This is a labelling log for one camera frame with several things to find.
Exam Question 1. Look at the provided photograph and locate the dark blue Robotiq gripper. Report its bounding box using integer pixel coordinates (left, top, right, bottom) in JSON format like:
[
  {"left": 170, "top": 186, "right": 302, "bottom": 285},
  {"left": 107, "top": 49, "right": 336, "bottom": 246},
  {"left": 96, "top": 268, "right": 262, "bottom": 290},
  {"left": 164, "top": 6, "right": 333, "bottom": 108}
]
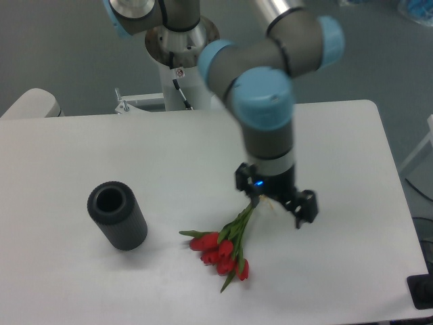
[{"left": 235, "top": 162, "right": 319, "bottom": 229}]

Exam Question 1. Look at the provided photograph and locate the red tulip bouquet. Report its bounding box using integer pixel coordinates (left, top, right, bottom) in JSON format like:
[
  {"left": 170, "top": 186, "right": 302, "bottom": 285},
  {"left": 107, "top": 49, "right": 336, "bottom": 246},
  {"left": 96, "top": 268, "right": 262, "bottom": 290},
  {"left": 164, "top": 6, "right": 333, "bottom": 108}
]
[{"left": 179, "top": 203, "right": 256, "bottom": 293}]

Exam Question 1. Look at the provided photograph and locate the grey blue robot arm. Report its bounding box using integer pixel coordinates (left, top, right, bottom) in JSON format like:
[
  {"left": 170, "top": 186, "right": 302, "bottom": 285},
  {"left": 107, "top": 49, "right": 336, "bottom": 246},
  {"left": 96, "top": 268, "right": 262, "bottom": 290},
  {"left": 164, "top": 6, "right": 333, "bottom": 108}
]
[{"left": 104, "top": 1, "right": 345, "bottom": 224}]

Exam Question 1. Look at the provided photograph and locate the white furniture at right edge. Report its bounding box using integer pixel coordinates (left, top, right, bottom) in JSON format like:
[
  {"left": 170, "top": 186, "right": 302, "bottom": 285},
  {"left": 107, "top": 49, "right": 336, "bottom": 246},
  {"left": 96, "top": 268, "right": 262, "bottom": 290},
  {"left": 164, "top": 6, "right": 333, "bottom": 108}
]
[{"left": 398, "top": 114, "right": 433, "bottom": 183}]

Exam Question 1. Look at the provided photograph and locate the black ribbed cylindrical vase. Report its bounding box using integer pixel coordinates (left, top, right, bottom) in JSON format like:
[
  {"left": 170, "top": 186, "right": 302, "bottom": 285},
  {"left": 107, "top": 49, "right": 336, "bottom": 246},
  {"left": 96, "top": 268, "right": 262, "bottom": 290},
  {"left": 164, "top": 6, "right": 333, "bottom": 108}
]
[{"left": 87, "top": 181, "right": 148, "bottom": 251}]

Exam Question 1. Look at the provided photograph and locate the black device at table corner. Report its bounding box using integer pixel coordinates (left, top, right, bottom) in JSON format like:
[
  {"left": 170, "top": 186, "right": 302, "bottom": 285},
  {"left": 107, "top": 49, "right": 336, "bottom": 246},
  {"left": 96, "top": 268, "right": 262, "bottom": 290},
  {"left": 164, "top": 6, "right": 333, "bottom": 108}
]
[{"left": 407, "top": 274, "right": 432, "bottom": 310}]

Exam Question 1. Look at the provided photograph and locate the blue plastic bag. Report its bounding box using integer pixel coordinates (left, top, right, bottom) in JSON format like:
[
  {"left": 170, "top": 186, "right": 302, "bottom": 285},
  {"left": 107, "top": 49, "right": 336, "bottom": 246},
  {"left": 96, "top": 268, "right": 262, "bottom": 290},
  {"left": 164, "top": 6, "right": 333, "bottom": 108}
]
[{"left": 398, "top": 0, "right": 432, "bottom": 27}]

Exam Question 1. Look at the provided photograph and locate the white chair back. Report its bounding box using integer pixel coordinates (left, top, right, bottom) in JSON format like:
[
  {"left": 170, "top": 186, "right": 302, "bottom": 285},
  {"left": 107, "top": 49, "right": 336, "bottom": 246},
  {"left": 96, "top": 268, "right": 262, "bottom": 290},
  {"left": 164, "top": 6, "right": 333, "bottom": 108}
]
[{"left": 1, "top": 88, "right": 65, "bottom": 121}]

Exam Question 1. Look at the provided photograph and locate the black cable on pedestal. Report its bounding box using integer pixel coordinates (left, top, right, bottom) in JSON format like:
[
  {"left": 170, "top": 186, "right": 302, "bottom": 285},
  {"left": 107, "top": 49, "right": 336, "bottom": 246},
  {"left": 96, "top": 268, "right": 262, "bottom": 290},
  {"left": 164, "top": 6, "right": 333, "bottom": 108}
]
[{"left": 172, "top": 79, "right": 194, "bottom": 111}]

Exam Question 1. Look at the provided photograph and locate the white metal base frame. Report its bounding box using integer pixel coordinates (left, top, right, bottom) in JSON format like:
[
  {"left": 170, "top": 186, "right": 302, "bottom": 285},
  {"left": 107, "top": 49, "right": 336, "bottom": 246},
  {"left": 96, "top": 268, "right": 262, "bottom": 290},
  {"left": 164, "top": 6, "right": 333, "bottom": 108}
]
[{"left": 114, "top": 87, "right": 231, "bottom": 115}]

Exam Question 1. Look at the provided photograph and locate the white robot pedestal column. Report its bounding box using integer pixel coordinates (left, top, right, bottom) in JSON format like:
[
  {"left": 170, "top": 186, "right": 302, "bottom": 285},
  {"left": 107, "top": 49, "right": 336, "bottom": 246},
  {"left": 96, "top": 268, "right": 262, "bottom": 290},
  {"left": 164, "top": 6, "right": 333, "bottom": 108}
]
[{"left": 145, "top": 16, "right": 220, "bottom": 111}]

